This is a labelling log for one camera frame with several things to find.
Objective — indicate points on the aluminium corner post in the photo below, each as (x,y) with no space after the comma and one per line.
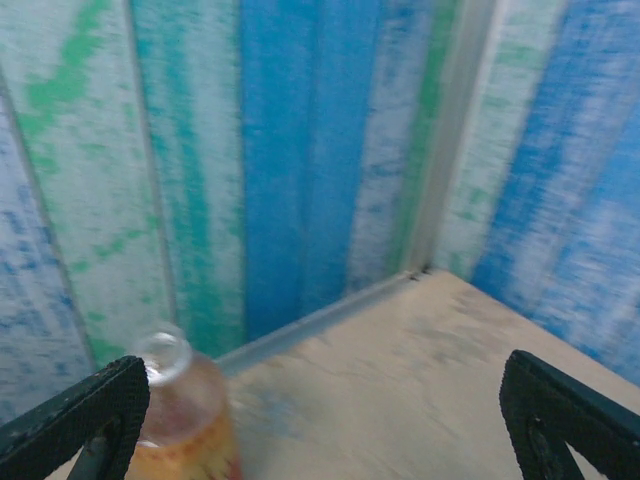
(445,150)

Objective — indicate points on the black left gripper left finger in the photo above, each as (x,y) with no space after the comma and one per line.
(75,405)

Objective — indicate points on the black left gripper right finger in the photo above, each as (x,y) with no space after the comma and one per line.
(575,415)

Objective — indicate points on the aluminium table edge strip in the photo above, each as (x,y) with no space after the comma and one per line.
(310,325)

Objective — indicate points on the orange tea bottle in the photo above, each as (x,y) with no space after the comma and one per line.
(190,410)

